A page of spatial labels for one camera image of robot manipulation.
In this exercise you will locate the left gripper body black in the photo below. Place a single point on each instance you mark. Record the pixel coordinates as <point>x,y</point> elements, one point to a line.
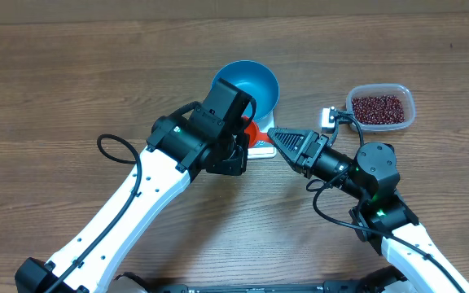
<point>234,159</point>

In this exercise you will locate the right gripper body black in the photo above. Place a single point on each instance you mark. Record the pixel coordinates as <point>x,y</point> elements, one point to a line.
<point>311,159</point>

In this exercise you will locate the orange measuring scoop blue handle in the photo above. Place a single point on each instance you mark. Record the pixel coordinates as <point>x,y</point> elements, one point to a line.
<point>255,135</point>

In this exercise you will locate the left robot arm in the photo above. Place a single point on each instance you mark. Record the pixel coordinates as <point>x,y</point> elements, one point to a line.
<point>200,136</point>

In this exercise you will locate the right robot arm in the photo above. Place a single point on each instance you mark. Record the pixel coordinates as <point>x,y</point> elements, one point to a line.
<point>381,217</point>

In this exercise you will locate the white kitchen scale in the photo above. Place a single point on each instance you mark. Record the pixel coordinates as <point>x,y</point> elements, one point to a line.
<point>263,150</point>

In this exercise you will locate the blue bowl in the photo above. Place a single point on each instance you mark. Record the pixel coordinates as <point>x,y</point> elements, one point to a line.
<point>255,79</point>

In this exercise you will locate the red beans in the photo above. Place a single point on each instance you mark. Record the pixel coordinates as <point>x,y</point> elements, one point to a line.
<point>378,110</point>

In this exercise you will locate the clear plastic container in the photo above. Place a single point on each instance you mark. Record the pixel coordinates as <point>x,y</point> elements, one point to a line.
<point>398,90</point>

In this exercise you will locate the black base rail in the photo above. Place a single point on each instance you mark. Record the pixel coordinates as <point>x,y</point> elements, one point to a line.
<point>255,287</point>

